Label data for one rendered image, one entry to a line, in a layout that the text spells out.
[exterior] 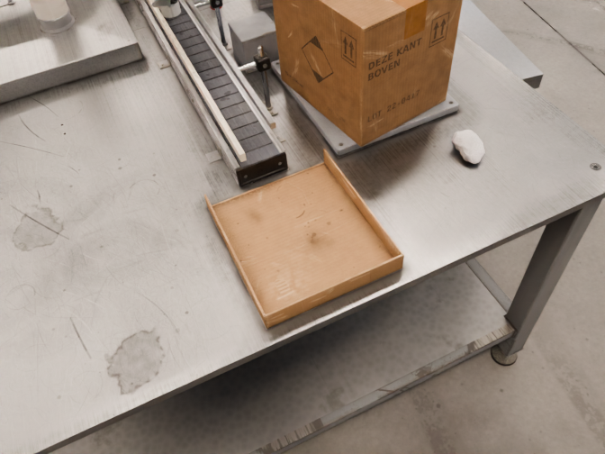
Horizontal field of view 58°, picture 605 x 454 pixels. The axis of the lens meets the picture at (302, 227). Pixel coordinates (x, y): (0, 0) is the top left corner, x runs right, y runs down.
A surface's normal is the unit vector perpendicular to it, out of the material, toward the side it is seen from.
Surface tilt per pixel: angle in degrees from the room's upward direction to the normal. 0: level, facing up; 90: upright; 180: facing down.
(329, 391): 1
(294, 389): 1
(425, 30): 90
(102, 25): 0
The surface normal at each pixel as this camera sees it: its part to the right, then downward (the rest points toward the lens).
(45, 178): -0.07, -0.62
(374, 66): 0.57, 0.62
